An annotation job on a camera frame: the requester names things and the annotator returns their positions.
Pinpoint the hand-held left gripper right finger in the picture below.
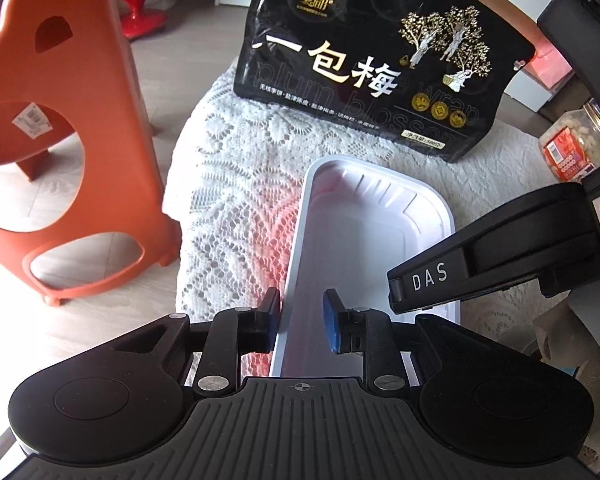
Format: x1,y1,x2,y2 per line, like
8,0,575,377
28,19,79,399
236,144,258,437
322,288,482,394

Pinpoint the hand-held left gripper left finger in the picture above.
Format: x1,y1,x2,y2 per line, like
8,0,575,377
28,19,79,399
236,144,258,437
112,287,283,397

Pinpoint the white rectangular tray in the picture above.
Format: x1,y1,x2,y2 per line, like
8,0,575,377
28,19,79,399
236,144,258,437
269,156,462,378

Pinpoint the brown paper bag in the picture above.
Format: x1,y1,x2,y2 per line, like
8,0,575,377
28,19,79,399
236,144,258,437
531,287,600,479

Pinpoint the peanut jar with red label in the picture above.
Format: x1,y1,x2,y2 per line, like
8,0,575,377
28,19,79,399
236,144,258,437
539,99,600,184

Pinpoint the white lace tablecloth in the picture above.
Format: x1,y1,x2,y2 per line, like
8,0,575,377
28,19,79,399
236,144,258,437
165,66,573,377

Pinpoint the pink paper bag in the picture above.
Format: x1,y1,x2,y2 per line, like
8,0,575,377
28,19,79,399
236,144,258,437
531,39,577,89

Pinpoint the black snack bag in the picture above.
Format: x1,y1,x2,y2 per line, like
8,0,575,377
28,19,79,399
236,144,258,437
232,0,536,165

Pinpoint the orange plastic stool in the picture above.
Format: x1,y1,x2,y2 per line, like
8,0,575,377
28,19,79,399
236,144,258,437
0,0,179,309

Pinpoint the red goblet vase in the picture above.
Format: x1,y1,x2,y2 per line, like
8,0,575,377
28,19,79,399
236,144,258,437
102,0,169,41

